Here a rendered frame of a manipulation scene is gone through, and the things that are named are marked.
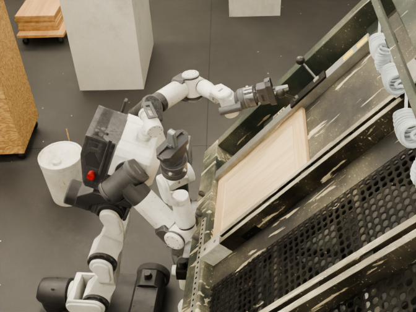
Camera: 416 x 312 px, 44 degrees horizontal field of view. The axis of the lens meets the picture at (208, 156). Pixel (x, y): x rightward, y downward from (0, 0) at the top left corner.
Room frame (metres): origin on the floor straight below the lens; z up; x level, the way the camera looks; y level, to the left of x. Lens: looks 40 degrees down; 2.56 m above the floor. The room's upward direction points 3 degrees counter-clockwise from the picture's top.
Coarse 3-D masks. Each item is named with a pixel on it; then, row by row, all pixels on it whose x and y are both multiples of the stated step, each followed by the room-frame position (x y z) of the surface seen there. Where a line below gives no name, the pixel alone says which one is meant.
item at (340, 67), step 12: (360, 48) 1.73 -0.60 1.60; (348, 60) 1.74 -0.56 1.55; (336, 72) 1.74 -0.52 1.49; (324, 84) 1.75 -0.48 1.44; (312, 96) 1.75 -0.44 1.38; (288, 108) 1.79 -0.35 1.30; (276, 120) 1.79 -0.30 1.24; (264, 132) 1.78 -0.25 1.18; (252, 144) 1.78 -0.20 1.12; (240, 156) 1.79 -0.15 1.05; (228, 168) 1.79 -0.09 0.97
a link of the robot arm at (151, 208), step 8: (152, 192) 1.35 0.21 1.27; (144, 200) 1.30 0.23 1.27; (152, 200) 1.31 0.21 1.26; (160, 200) 1.33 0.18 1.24; (136, 208) 1.30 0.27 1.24; (144, 208) 1.29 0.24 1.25; (152, 208) 1.29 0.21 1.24; (160, 208) 1.30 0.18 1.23; (168, 208) 1.32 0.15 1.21; (144, 216) 1.29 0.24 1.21; (152, 216) 1.28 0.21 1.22; (160, 216) 1.28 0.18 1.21; (168, 216) 1.29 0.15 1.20; (152, 224) 1.28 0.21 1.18; (160, 224) 1.26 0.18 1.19; (168, 224) 1.27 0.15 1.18; (160, 232) 1.25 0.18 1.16; (168, 232) 1.24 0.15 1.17; (176, 232) 1.23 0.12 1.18; (168, 240) 1.22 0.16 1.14; (176, 240) 1.21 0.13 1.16; (184, 240) 1.22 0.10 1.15; (176, 248) 1.21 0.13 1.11
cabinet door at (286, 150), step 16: (304, 112) 1.72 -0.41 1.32; (288, 128) 1.70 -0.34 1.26; (304, 128) 1.61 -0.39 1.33; (272, 144) 1.69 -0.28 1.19; (288, 144) 1.60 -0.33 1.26; (304, 144) 1.51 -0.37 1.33; (256, 160) 1.69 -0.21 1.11; (272, 160) 1.59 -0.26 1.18; (288, 160) 1.50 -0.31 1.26; (304, 160) 1.42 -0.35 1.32; (224, 176) 1.79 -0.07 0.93; (240, 176) 1.68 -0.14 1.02; (256, 176) 1.58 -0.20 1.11; (272, 176) 1.49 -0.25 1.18; (288, 176) 1.41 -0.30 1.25; (224, 192) 1.67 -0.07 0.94; (240, 192) 1.58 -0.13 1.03; (256, 192) 1.49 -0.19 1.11; (224, 208) 1.57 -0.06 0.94; (240, 208) 1.48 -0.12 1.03; (224, 224) 1.47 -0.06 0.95
